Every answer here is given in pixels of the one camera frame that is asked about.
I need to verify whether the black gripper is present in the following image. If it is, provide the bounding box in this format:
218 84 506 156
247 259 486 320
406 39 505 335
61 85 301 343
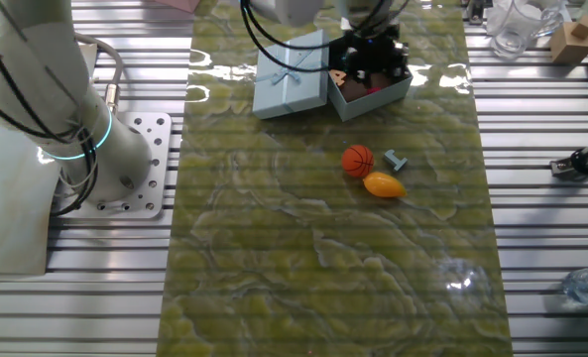
345 30 412 85

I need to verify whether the light blue gift box base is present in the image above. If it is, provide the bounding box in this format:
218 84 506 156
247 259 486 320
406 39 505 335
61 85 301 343
326 29 414 123

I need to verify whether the small grey toy block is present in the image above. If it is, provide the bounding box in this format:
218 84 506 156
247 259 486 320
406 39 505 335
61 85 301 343
383 149 409 174

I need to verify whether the orange toy basketball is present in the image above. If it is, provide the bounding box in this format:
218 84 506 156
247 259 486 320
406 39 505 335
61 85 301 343
340 143 376 179

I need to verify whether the light blue gift box lid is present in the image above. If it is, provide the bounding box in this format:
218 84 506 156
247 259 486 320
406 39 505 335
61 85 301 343
251 28 331 121

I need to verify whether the yellow orange toy mango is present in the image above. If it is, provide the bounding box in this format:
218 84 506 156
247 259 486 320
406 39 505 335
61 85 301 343
362 171 408 199

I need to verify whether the dark metal clamp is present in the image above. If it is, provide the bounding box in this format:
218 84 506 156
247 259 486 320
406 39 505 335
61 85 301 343
465 0 488 26

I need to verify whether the clear glass mug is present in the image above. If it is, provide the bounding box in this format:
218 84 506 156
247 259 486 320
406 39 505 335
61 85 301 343
486 0 566 61

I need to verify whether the green marble pattern mat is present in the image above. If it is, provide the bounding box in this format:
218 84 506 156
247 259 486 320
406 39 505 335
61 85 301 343
155 0 514 357

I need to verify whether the large wooden cube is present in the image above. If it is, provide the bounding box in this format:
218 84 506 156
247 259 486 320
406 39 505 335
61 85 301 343
549 28 588 65

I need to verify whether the pink flat object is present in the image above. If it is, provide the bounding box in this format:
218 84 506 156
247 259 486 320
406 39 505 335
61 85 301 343
154 0 201 14

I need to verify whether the small wooden cube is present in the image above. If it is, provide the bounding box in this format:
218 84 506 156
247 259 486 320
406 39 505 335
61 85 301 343
569 14 588 41

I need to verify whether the silver robot mounting plate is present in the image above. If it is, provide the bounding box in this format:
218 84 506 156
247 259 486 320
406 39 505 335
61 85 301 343
54 111 174 220

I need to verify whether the black cable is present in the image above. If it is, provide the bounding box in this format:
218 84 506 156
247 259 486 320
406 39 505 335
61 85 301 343
238 0 357 74
243 0 392 52

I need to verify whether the grey cable with metal plug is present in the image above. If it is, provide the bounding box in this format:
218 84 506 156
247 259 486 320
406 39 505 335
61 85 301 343
73 32 125 115

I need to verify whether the black cable loop bundle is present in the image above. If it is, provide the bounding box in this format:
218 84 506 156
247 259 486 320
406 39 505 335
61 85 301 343
0 0 100 217

